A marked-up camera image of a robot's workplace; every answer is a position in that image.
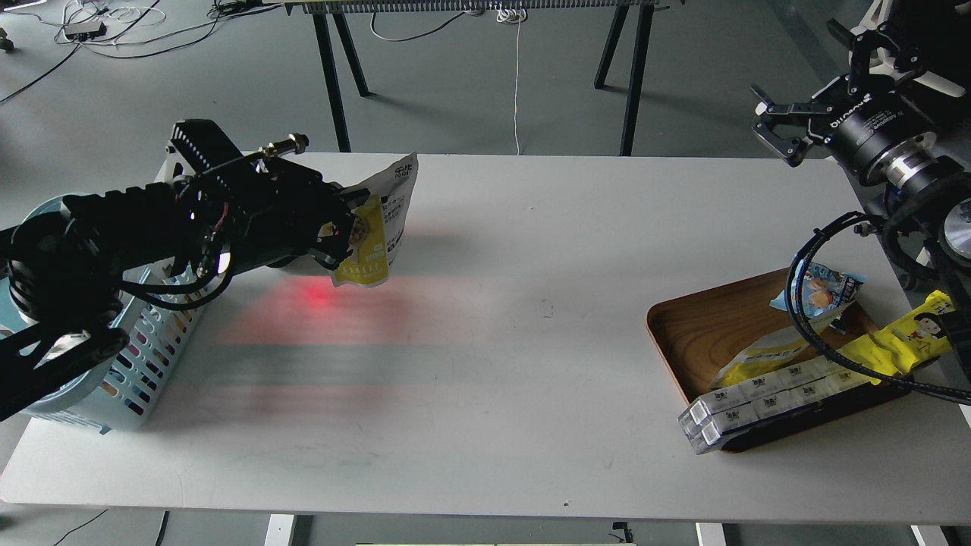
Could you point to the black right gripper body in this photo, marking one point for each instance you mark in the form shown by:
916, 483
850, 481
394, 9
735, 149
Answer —
860, 130

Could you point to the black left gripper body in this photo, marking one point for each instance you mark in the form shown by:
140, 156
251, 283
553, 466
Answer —
274, 212

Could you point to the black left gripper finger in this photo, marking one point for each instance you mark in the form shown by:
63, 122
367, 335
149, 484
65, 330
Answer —
333, 243
341, 202

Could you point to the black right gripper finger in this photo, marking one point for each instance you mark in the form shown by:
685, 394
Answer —
906, 58
783, 128

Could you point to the yellow white bean snack pouch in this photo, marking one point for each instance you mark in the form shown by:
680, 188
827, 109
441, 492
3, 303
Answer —
379, 225

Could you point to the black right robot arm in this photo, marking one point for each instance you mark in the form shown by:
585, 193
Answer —
920, 226

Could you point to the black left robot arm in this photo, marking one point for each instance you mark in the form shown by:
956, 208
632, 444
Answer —
205, 147

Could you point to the blue chip snack bag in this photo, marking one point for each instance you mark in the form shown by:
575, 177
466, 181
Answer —
824, 289

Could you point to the yellow white flat snack pouch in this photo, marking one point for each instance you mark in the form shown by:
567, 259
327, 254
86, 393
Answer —
769, 346

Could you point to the yellow cartoon face snack bag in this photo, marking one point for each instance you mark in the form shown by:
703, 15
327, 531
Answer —
900, 347

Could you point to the light blue plastic basket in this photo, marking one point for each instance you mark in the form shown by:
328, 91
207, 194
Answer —
144, 356

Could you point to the brown wooden tray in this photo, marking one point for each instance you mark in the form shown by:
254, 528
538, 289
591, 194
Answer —
695, 334

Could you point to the clear box of white packets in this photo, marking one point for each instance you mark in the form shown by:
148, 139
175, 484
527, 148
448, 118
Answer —
773, 405

